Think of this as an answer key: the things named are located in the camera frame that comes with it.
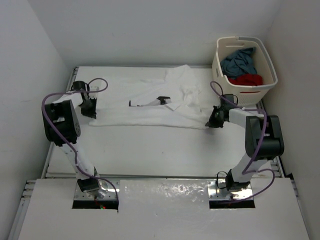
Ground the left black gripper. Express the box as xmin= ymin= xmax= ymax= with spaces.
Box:
xmin=77 ymin=97 xmax=97 ymax=120

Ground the white printed t shirt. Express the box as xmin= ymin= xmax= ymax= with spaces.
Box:
xmin=89 ymin=65 xmax=211 ymax=130

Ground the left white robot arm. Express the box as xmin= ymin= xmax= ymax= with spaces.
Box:
xmin=41 ymin=81 xmax=101 ymax=194

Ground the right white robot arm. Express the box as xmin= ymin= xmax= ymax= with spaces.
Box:
xmin=205 ymin=94 xmax=285 ymax=191

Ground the cream plastic laundry basket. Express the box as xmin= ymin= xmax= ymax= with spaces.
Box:
xmin=212 ymin=36 xmax=278 ymax=106

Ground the red t shirt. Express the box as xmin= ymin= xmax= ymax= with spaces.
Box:
xmin=228 ymin=73 xmax=264 ymax=86

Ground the blue t shirt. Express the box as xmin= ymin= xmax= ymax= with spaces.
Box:
xmin=220 ymin=47 xmax=257 ymax=78

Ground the white foreground cover board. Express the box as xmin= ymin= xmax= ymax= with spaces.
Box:
xmin=19 ymin=178 xmax=309 ymax=240

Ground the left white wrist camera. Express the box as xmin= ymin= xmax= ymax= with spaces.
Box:
xmin=89 ymin=84 xmax=100 ymax=92

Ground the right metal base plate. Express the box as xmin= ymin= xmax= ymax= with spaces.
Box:
xmin=207 ymin=178 xmax=253 ymax=201

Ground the metal base plate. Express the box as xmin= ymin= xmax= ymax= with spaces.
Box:
xmin=207 ymin=178 xmax=253 ymax=201
xmin=73 ymin=176 xmax=120 ymax=201

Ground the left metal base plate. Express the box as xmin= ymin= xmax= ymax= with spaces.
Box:
xmin=73 ymin=176 xmax=120 ymax=201

